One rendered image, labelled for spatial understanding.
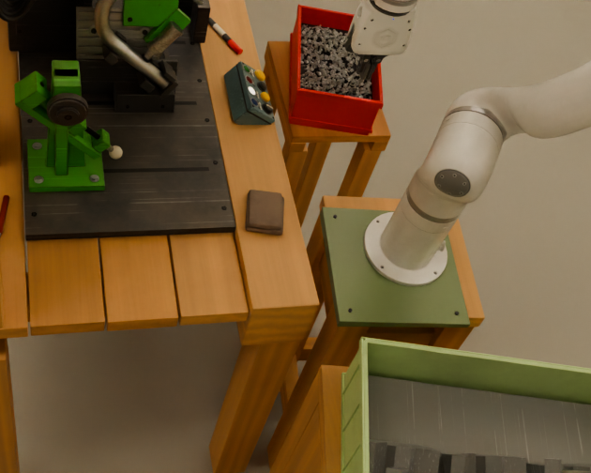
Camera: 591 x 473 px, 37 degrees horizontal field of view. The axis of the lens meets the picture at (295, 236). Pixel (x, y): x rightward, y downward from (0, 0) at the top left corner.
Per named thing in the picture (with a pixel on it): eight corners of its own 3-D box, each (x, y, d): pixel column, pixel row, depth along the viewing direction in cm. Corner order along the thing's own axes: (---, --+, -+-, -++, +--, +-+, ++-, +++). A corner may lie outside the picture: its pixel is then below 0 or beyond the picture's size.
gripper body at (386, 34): (370, 8, 147) (352, 59, 156) (426, 10, 150) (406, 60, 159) (358, -22, 151) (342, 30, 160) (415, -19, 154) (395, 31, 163)
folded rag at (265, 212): (247, 194, 192) (249, 185, 190) (283, 200, 193) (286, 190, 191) (244, 231, 186) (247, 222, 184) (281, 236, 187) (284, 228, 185)
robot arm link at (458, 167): (469, 191, 185) (519, 114, 166) (445, 255, 173) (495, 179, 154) (416, 166, 185) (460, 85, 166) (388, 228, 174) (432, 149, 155)
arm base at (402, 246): (440, 220, 203) (472, 168, 189) (450, 291, 192) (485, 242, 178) (360, 209, 199) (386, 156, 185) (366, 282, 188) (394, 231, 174)
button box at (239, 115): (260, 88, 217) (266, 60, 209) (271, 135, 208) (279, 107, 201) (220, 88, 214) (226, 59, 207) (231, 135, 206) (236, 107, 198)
